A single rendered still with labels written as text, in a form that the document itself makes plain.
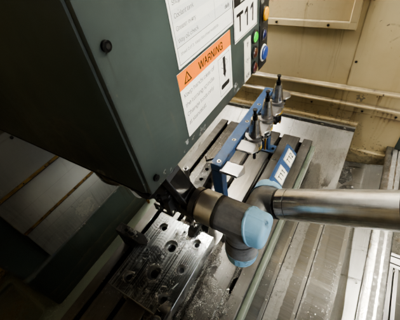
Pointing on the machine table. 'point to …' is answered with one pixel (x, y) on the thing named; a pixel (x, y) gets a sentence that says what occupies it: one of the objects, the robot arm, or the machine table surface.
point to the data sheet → (197, 25)
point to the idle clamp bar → (204, 176)
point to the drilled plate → (185, 280)
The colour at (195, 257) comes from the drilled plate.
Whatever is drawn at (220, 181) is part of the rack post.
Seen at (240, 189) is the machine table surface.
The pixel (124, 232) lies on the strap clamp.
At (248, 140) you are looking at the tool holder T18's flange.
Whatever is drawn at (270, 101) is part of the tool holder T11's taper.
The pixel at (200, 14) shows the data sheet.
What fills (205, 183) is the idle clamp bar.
